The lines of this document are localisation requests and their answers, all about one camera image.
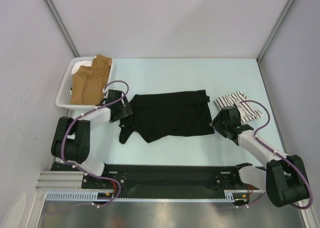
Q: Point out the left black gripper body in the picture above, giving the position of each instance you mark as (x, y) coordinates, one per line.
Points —
(123, 111)

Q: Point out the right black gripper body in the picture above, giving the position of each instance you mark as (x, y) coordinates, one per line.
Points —
(221, 127)

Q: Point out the striped white tank top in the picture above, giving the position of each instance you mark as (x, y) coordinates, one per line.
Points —
(238, 99)

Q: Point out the black tank top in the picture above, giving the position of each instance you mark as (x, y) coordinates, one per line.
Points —
(156, 116)

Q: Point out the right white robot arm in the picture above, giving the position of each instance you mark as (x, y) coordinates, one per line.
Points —
(283, 177)

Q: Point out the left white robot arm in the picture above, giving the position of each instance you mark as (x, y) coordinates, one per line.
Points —
(72, 138)

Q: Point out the brown tank top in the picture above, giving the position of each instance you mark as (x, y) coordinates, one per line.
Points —
(89, 79)

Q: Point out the white plastic basket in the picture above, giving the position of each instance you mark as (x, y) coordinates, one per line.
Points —
(64, 94)

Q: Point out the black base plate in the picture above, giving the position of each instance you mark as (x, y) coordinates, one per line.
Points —
(162, 182)

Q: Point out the aluminium frame rail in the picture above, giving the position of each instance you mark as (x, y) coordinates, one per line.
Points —
(59, 181)

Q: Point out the slotted cable duct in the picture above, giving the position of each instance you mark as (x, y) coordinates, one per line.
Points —
(94, 196)

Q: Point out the left aluminium corner post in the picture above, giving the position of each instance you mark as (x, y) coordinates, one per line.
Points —
(52, 9)

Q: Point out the aluminium corner post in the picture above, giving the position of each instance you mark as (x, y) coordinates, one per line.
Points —
(276, 28)
(52, 9)

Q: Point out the right aluminium corner post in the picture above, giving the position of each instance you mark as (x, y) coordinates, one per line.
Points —
(276, 28)

